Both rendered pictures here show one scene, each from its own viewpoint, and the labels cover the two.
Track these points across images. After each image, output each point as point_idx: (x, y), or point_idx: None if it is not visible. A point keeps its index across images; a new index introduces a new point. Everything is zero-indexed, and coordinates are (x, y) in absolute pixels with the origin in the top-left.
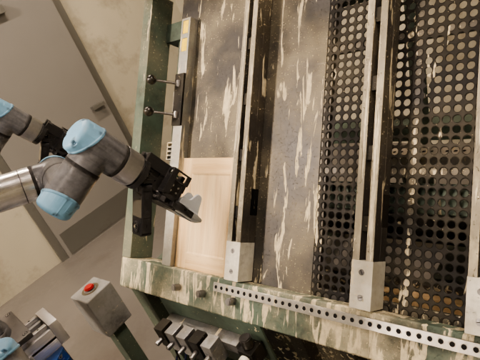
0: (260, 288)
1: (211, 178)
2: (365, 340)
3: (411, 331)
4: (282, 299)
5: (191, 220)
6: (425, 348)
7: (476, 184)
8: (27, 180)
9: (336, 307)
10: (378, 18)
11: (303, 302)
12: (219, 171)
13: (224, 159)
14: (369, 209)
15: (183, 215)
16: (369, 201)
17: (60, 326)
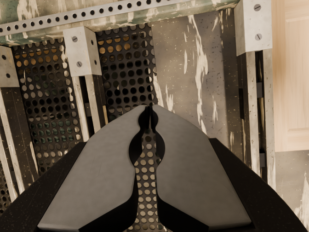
0: (207, 2)
1: None
2: (68, 0)
3: (31, 26)
4: (169, 2)
5: (122, 121)
6: (19, 17)
7: (13, 153)
8: None
9: (104, 20)
10: None
11: (142, 9)
12: (308, 133)
13: (300, 147)
14: (86, 123)
15: (98, 160)
16: (87, 130)
17: None
